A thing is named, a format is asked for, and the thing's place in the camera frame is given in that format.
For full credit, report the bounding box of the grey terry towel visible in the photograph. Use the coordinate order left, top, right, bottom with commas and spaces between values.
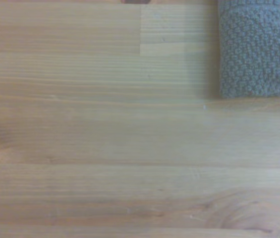
218, 0, 280, 99

